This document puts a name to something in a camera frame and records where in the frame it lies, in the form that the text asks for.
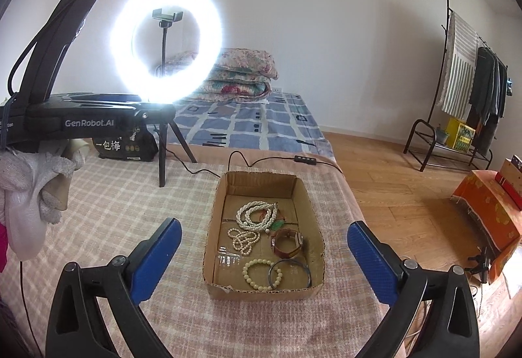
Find thin dark bangle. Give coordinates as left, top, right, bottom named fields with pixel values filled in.
left=267, top=258, right=312, bottom=290

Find brown leather watch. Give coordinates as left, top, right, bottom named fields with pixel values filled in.
left=270, top=228, right=304, bottom=259

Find long white pearl necklace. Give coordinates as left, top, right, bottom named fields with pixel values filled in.
left=234, top=200, right=280, bottom=233

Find red cord jade pendant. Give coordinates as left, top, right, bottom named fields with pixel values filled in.
left=235, top=204, right=285, bottom=232

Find left hand in white glove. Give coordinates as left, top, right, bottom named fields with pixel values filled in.
left=1, top=139, right=89, bottom=262

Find black clamp on floor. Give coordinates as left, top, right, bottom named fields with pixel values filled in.
left=465, top=246, right=493, bottom=284

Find black printed gift bag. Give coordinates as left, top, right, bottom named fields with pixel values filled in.
left=92, top=127, right=158, bottom=162

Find orange cloth covered table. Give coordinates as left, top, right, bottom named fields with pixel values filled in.
left=451, top=170, right=521, bottom=284

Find black tripod stand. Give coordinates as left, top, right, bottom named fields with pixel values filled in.
left=157, top=120, right=196, bottom=187

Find black phone holder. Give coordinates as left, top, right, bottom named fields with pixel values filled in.
left=152, top=7, right=184, bottom=76

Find cardboard box on table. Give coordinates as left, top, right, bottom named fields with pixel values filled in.
left=495, top=155, right=522, bottom=209

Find yellow box on rack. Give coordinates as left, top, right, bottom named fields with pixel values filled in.
left=445, top=117, right=475, bottom=152

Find black clothes rack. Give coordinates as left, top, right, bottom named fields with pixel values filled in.
left=404, top=7, right=512, bottom=171

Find folded floral quilt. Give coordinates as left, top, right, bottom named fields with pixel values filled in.
left=187, top=48, right=279, bottom=102

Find brown cardboard box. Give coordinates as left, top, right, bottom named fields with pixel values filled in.
left=203, top=172, right=325, bottom=302

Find dark hanging clothes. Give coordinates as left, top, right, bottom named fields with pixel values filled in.
left=466, top=47, right=508, bottom=156

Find striped hanging towel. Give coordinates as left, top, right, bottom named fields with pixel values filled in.
left=437, top=11, right=479, bottom=120

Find blue patterned bed sheet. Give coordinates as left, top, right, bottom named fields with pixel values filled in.
left=174, top=92, right=334, bottom=160

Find white ring light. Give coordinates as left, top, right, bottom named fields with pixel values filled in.
left=108, top=0, right=223, bottom=104

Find cream bead bracelet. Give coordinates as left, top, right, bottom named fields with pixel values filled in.
left=242, top=258, right=283, bottom=292

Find small pearl necklace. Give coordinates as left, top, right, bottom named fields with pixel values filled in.
left=226, top=227, right=261, bottom=257

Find black ring light cable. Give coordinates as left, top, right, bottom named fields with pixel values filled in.
left=166, top=149, right=344, bottom=180

